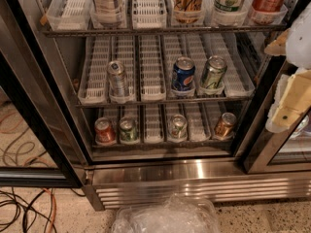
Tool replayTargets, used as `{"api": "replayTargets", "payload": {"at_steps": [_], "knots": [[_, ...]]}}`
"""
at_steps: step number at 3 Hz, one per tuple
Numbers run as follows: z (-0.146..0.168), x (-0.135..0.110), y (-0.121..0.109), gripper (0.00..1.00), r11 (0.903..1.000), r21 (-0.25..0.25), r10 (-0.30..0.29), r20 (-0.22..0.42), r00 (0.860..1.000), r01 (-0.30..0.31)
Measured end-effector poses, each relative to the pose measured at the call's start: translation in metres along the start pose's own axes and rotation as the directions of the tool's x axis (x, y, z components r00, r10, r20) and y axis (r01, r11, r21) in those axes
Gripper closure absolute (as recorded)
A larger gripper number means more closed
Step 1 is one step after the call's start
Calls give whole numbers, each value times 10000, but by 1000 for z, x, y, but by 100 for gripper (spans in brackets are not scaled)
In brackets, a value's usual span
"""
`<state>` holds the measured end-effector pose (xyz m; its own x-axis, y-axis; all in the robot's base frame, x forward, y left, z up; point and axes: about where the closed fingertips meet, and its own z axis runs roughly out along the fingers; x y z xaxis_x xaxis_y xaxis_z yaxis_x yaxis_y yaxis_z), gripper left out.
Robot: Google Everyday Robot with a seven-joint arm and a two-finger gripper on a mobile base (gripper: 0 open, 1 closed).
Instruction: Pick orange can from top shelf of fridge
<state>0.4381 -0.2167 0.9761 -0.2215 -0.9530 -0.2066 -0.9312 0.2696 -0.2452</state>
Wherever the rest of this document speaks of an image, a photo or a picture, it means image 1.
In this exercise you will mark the blue pepsi can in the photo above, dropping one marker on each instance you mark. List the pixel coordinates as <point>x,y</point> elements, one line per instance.
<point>182,74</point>

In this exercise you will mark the top shelf middle tray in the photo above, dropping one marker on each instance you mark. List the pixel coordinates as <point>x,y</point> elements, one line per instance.
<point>148,14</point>

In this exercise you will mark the stainless steel fridge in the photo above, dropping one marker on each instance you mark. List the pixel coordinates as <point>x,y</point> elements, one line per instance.
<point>257,165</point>

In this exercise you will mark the clear plastic bag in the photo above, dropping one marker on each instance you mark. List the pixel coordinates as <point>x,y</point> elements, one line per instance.
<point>177,214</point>

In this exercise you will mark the red can bottom shelf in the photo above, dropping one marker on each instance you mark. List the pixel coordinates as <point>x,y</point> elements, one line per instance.
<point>105,133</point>

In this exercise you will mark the middle shelf right tray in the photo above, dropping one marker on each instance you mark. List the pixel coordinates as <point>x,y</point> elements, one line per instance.
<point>237,81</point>

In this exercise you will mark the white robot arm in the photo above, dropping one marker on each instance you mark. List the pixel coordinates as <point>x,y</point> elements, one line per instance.
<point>298,45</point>

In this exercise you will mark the silver can middle shelf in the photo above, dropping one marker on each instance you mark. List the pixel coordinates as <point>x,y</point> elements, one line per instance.
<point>118,78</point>

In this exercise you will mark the wire shelf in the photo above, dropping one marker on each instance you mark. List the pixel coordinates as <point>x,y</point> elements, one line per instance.
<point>169,101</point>
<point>166,145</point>
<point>163,31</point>

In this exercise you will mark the middle wire shelf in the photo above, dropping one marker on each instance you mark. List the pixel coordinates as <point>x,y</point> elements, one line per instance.
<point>169,101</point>

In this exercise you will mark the open fridge glass door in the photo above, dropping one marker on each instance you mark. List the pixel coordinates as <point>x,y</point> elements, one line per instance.
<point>37,74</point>

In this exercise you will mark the bottom wire shelf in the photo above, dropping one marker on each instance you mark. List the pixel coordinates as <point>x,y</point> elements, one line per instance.
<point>166,145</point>

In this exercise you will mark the bottom shelf centre tray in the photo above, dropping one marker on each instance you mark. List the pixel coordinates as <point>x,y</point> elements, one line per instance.
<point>153,130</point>

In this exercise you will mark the middle shelf left tray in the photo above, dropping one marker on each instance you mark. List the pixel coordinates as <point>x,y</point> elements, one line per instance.
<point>93,85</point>

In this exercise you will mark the top shelf left tray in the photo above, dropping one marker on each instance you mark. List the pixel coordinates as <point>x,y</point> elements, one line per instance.
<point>65,15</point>

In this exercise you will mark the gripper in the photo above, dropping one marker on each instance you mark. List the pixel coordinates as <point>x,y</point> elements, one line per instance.
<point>300,44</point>

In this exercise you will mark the green can middle shelf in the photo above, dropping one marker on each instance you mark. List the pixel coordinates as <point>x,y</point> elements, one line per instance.
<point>213,72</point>

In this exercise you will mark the top wire shelf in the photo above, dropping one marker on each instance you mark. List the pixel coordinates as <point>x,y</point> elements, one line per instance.
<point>163,31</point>

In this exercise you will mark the shelf tray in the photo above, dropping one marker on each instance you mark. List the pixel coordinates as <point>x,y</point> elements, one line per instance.
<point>65,15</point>
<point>93,85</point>
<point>152,81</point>
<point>153,130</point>
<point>148,14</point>
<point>237,81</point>

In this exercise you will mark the middle shelf centre tray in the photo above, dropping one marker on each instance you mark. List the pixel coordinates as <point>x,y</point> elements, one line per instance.
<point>152,81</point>

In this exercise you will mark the orange can bottom shelf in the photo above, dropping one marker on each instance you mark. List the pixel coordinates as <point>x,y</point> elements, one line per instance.
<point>225,125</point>

